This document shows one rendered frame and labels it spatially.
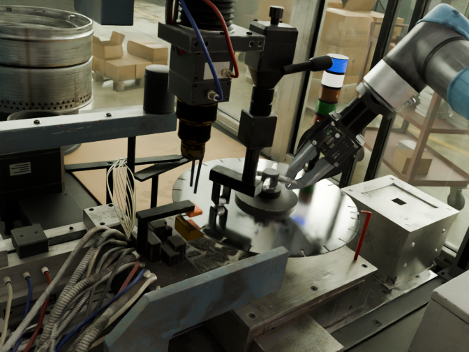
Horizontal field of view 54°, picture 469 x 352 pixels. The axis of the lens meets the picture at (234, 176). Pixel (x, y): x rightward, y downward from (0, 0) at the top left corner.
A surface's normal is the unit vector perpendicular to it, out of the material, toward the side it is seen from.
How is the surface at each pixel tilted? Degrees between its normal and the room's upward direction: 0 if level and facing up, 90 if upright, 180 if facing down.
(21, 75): 90
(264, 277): 90
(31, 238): 0
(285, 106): 90
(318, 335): 0
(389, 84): 79
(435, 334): 90
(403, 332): 0
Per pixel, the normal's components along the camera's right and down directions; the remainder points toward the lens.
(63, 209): 0.13, -0.88
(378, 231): -0.80, 0.17
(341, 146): -0.34, 0.19
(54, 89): 0.64, 0.42
